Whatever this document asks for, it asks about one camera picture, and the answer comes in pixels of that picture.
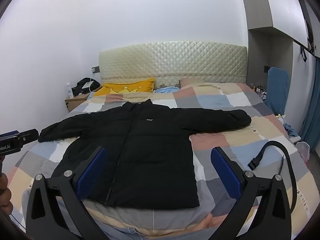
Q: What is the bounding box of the black bag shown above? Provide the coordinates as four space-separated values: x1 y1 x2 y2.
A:
72 77 103 96

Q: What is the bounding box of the grey white wardrobe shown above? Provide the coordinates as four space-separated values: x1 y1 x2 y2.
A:
236 0 310 50

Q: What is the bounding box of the black puffer jacket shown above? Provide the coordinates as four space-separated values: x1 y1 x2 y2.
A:
38 99 252 209

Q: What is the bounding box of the checkered pastel quilt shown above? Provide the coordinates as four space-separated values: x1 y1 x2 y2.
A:
5 82 310 240

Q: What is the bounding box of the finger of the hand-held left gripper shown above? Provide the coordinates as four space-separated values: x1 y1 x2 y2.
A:
18 128 39 145

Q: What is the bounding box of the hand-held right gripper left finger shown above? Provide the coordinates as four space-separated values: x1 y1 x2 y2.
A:
26 147 110 240

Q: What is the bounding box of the cream quilted headboard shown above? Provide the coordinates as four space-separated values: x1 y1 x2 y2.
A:
98 41 248 92

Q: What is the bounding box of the black belt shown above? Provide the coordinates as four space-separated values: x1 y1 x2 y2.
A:
247 140 298 212

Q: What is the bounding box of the pile of small clutter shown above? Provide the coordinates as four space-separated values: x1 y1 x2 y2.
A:
276 114 300 138

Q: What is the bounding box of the blue chair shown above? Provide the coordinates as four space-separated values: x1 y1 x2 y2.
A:
265 67 290 115

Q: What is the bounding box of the wooden nightstand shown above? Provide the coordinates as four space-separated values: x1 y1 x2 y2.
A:
65 92 92 113

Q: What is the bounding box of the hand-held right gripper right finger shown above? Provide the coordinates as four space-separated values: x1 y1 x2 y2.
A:
210 147 292 240

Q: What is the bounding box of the yellow crown print pillow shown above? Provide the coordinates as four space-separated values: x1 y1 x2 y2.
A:
92 77 155 97

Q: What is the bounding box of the light blue cloth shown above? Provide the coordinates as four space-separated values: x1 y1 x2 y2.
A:
154 86 181 94

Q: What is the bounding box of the clear plastic bag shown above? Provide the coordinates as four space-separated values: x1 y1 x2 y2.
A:
296 141 310 161

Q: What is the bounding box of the person's left hand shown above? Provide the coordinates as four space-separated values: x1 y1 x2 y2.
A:
0 173 13 214

